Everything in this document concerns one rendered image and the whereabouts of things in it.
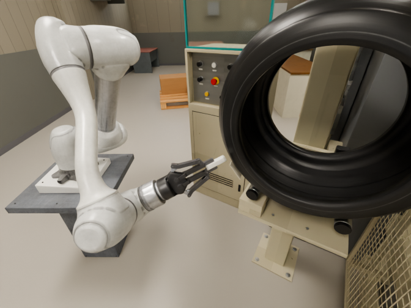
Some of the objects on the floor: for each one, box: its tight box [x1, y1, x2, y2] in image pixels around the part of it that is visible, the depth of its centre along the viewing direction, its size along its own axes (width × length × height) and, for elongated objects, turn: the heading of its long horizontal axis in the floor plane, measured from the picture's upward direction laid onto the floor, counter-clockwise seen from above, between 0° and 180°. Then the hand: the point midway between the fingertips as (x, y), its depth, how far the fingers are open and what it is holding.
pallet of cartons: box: [159, 73, 188, 110], centre depth 426 cm, size 131×90×47 cm
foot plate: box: [251, 232, 300, 282], centre depth 147 cm, size 27×27×2 cm
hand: (215, 162), depth 68 cm, fingers closed
